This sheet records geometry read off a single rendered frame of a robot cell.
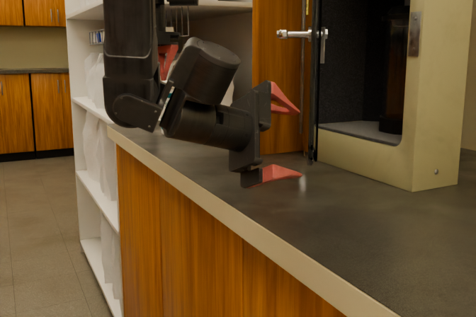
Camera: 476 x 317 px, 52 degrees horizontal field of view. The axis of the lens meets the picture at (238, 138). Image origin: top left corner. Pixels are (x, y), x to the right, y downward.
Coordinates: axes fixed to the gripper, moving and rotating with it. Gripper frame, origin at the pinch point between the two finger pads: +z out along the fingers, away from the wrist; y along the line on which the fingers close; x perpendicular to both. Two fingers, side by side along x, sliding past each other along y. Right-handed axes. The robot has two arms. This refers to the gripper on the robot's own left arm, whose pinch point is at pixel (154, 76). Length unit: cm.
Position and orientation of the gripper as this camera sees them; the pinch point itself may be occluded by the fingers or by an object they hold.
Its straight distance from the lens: 103.9
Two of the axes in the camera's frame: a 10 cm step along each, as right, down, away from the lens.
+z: 0.3, 9.9, 1.2
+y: 7.8, -1.0, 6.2
